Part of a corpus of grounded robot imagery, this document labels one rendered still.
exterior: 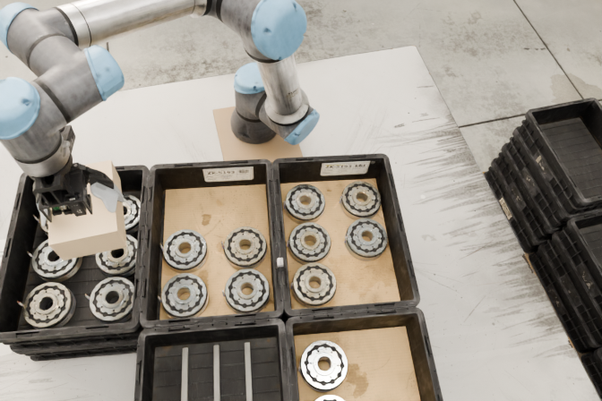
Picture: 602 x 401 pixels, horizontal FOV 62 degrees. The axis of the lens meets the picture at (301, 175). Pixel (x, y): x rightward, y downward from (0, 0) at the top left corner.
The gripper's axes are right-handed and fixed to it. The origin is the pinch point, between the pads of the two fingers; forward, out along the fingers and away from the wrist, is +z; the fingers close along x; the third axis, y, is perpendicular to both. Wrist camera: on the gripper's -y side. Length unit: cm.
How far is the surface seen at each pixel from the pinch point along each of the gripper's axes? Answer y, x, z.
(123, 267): 3.8, 1.1, 24.3
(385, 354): 37, 55, 27
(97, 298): 10.0, -5.0, 24.0
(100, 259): 0.6, -3.7, 24.4
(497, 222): 8, 103, 40
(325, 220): 2, 51, 27
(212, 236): -0.3, 22.4, 27.4
